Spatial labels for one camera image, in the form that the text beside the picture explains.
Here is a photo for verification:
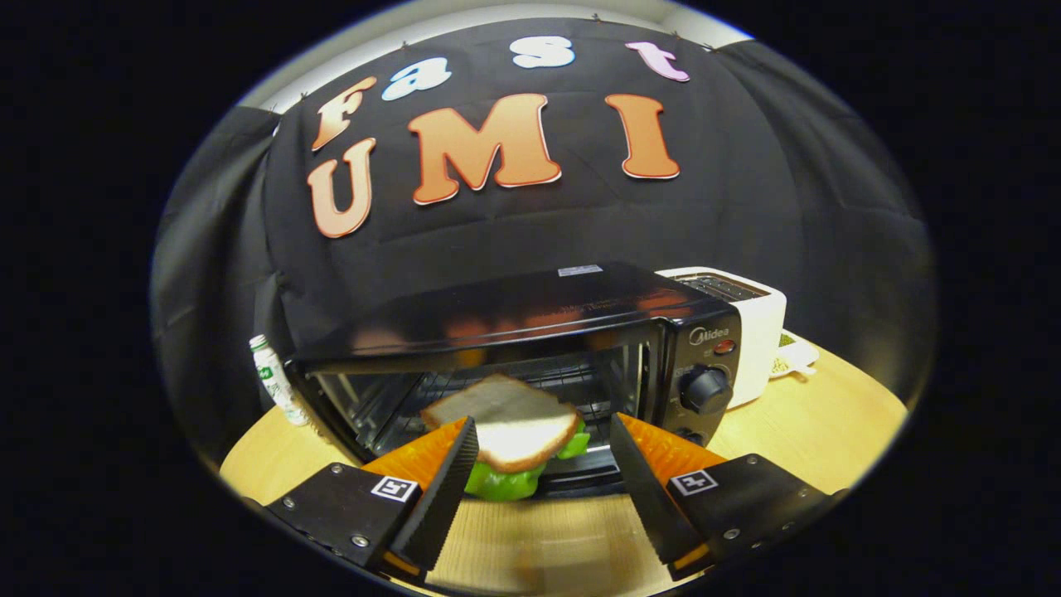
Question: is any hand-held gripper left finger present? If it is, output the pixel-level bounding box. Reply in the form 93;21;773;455
265;416;480;584

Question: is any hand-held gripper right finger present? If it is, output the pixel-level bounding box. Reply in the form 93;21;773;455
609;413;850;581

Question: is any toast and lettuce sandwich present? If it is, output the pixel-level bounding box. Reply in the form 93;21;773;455
420;373;591;502

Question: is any black toaster oven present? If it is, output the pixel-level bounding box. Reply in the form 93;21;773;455
282;263;743;498

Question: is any white slot toaster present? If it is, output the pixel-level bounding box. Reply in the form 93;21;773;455
655;266;787;410

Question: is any plastic bottle with green label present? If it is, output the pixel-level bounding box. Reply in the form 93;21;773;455
249;334;309;427

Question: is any white divided dish with beans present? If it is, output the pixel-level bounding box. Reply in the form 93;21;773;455
769;330;820;380

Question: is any black backdrop cloth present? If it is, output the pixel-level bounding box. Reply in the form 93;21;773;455
149;17;937;465

